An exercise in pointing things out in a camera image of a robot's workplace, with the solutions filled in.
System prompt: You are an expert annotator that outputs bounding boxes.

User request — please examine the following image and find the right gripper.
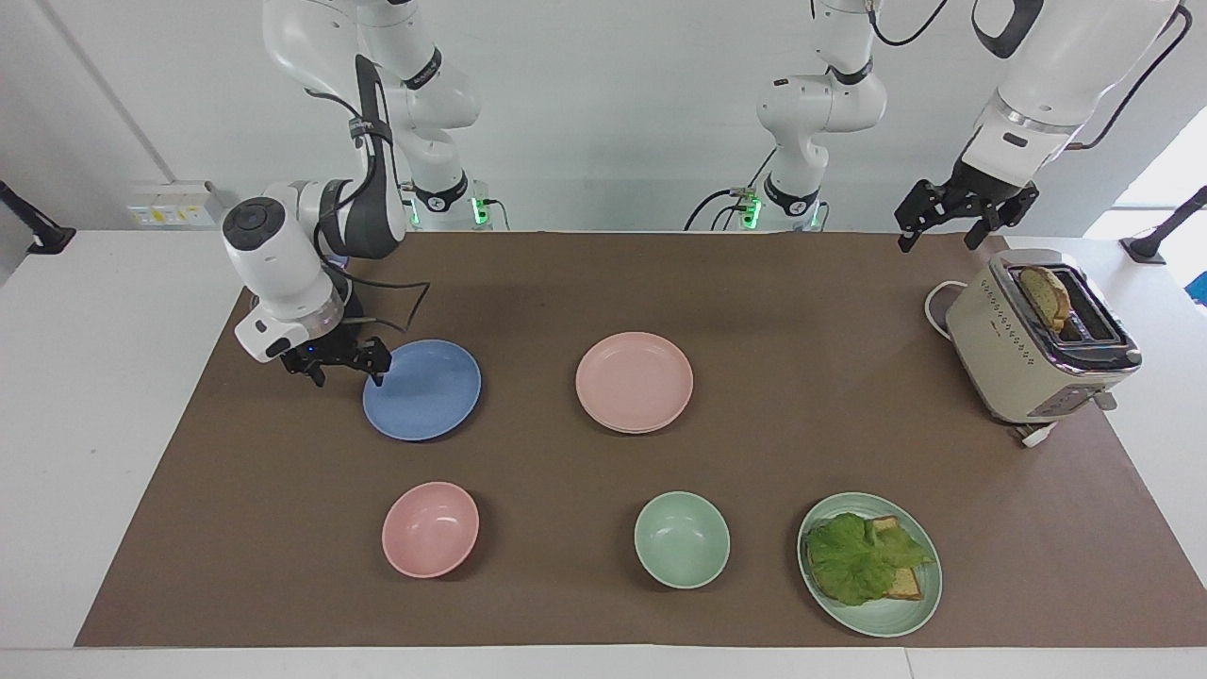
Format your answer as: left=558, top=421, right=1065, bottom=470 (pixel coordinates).
left=279, top=335, right=393, bottom=389

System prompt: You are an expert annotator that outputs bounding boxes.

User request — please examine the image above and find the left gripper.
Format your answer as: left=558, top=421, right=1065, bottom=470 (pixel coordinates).
left=895, top=158, right=1040, bottom=255

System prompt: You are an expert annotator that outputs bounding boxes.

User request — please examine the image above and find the blue plate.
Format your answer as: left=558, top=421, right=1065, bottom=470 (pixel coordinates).
left=362, top=339, right=483, bottom=442

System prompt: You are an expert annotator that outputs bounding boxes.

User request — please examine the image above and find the toast slice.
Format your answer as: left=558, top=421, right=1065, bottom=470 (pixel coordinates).
left=1018, top=266, right=1073, bottom=332
left=853, top=515, right=926, bottom=602

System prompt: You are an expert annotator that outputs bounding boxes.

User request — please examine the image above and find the beige toaster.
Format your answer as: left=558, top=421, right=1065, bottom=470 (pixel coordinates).
left=945, top=249, right=1144, bottom=425

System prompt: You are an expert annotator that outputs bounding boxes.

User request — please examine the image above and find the pink bowl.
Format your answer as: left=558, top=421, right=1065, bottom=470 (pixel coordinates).
left=381, top=481, right=481, bottom=579

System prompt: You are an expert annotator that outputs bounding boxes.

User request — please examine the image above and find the black stand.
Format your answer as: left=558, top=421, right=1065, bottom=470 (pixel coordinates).
left=0, top=179, right=77, bottom=257
left=1119, top=185, right=1207, bottom=264

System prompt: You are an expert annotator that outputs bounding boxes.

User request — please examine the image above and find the pink plate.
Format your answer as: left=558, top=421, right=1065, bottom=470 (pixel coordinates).
left=576, top=331, right=694, bottom=430

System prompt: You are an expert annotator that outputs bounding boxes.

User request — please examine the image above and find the beige plate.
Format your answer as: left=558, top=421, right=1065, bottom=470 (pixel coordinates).
left=583, top=411, right=689, bottom=436

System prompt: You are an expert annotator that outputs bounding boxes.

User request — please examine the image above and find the green lettuce leaf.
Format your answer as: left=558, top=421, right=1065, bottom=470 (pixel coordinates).
left=804, top=512, right=937, bottom=607

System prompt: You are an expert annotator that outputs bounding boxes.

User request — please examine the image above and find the green bowl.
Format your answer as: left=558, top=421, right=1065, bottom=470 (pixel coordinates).
left=634, top=490, right=732, bottom=590

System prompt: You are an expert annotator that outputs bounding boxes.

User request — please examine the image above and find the green plate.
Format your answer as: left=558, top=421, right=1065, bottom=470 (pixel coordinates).
left=797, top=491, right=944, bottom=638

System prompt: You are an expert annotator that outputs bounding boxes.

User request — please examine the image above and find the white wall socket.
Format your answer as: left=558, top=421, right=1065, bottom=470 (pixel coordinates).
left=126, top=180, right=223, bottom=230

